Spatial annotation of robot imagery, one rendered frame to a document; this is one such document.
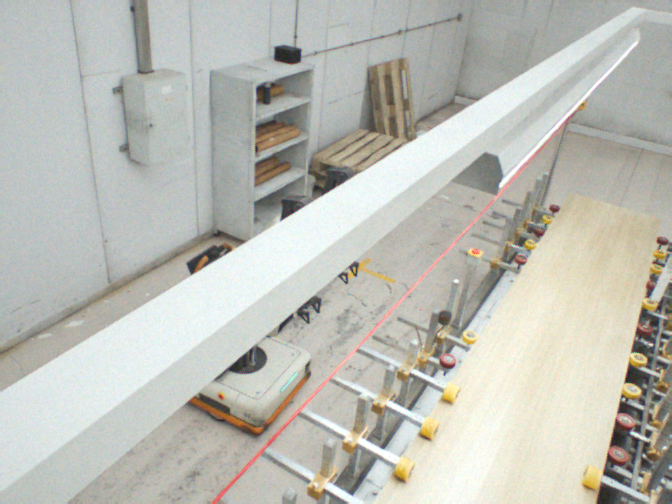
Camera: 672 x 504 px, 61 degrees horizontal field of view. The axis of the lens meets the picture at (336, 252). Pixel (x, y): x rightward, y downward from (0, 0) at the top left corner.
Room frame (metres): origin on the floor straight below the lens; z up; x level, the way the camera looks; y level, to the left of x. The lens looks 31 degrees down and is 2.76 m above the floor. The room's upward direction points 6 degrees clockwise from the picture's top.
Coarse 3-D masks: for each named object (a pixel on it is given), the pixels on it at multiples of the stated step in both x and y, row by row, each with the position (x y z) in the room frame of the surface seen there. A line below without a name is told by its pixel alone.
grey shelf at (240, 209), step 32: (256, 64) 5.02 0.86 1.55; (288, 64) 5.14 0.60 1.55; (224, 96) 4.60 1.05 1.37; (288, 96) 5.18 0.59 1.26; (224, 128) 4.60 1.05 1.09; (224, 160) 4.60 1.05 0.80; (256, 160) 4.52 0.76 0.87; (288, 160) 5.35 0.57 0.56; (224, 192) 4.61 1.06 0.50; (256, 192) 4.63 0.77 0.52; (288, 192) 5.35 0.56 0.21; (224, 224) 4.61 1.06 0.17; (256, 224) 4.73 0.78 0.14
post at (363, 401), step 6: (360, 396) 1.60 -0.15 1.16; (366, 396) 1.60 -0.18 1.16; (360, 402) 1.60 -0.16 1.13; (366, 402) 1.59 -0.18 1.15; (360, 408) 1.60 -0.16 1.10; (366, 408) 1.60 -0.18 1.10; (360, 414) 1.59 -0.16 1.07; (366, 414) 1.61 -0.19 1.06; (360, 420) 1.59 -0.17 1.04; (354, 426) 1.60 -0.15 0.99; (360, 426) 1.59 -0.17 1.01; (360, 432) 1.59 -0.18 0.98; (360, 450) 1.61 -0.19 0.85; (354, 456) 1.59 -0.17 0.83; (348, 462) 1.60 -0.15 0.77; (354, 462) 1.59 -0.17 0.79; (348, 468) 1.60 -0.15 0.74; (354, 468) 1.59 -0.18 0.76
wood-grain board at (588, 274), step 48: (576, 240) 3.62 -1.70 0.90; (624, 240) 3.70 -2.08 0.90; (528, 288) 2.91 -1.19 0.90; (576, 288) 2.97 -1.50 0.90; (624, 288) 3.03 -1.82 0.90; (480, 336) 2.39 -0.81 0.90; (528, 336) 2.44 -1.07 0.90; (576, 336) 2.48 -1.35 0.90; (624, 336) 2.53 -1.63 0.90; (480, 384) 2.03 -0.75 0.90; (528, 384) 2.06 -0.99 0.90; (576, 384) 2.10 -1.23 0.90; (480, 432) 1.73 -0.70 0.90; (528, 432) 1.76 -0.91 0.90; (576, 432) 1.79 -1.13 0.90; (432, 480) 1.46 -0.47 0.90; (480, 480) 1.48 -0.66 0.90; (528, 480) 1.51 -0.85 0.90; (576, 480) 1.53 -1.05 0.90
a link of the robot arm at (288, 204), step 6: (288, 198) 2.34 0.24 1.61; (294, 198) 2.34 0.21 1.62; (300, 198) 2.34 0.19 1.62; (306, 198) 2.33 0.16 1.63; (282, 204) 2.34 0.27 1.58; (288, 204) 2.31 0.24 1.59; (294, 204) 2.30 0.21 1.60; (306, 204) 2.29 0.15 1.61; (282, 210) 2.34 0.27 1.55; (288, 210) 2.32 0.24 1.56; (282, 216) 2.34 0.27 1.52; (288, 216) 2.33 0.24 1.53
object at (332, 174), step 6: (330, 168) 2.76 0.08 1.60; (336, 168) 2.75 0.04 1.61; (342, 168) 2.74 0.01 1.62; (348, 168) 2.74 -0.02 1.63; (330, 174) 2.71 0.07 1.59; (336, 174) 2.70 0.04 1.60; (348, 174) 2.69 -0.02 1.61; (330, 180) 2.72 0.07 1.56; (336, 180) 2.73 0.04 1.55; (324, 186) 2.74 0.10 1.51; (330, 186) 2.72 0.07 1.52; (324, 192) 2.74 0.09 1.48
